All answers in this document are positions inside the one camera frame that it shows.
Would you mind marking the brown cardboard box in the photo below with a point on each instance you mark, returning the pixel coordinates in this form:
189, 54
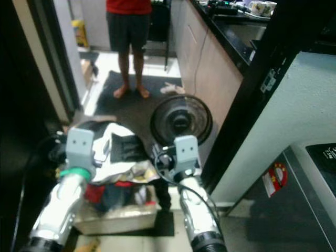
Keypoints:
87, 68

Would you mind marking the black metal stand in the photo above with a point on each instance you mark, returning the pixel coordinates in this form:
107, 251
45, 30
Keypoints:
160, 26

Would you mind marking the black washer control panel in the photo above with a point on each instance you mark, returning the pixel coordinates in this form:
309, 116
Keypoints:
323, 157

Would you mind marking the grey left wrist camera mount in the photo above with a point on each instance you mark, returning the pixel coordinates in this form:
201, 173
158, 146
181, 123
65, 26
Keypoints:
80, 147

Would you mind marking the black round floor fan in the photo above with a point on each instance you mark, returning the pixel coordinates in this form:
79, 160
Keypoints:
181, 119

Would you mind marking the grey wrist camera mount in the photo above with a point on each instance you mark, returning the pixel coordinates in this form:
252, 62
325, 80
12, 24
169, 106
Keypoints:
80, 147
186, 152

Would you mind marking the wooden kitchen cabinet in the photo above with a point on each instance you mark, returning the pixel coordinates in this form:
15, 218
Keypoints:
215, 84

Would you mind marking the brown cardboard piece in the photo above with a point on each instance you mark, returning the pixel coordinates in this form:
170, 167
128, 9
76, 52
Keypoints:
92, 119

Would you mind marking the person in red shirt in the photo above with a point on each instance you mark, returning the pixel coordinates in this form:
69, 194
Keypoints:
128, 31

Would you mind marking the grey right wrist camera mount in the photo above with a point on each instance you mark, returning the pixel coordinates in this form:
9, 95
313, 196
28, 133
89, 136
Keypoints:
186, 152

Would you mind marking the red round washer sticker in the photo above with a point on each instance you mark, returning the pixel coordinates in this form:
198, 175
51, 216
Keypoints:
275, 178

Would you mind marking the white patterned mug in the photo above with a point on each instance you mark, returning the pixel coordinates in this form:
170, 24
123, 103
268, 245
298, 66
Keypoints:
270, 8
256, 7

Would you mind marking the black kitchen countertop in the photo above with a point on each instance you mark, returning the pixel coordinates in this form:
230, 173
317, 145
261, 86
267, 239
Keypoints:
233, 50

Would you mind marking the yellow bottle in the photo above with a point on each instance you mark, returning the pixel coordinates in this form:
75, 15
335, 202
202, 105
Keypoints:
80, 34

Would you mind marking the large black floor mat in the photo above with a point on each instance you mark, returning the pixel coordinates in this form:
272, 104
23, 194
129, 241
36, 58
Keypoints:
131, 107

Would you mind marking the pale slipper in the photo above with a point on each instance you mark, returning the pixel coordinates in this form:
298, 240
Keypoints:
172, 88

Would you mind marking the steel sink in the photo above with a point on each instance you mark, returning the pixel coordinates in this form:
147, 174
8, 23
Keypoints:
247, 34

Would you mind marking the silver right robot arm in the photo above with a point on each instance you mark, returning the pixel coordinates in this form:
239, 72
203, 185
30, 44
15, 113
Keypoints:
197, 210

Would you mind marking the red cloth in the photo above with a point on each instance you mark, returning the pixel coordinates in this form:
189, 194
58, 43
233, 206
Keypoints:
92, 191

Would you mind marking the white patterned cloth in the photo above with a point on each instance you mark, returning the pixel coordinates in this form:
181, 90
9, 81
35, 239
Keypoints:
136, 170

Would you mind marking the dark door leaf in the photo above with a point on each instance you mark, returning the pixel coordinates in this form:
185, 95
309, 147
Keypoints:
26, 105

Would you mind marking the silver door strike plate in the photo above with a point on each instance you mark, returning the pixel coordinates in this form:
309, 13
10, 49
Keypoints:
268, 81

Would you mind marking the black cloth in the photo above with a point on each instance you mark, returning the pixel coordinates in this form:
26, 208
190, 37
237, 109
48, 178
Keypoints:
58, 149

